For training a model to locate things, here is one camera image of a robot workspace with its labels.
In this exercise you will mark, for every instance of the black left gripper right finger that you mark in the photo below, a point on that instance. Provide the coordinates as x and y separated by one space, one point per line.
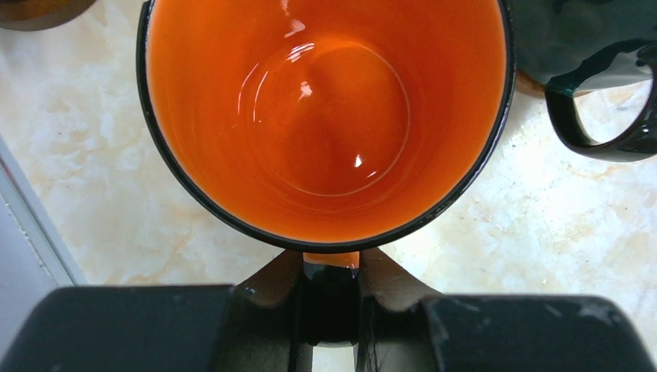
407 326

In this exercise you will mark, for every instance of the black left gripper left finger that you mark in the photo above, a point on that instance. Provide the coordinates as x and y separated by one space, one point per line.
251 326

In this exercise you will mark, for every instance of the black mug orange inside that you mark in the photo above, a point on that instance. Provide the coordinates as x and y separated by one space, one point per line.
325 128

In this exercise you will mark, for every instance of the dark green mug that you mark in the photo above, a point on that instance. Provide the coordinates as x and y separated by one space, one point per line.
569 46

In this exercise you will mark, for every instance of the light wooden coaster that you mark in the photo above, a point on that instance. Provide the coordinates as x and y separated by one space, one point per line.
525 85

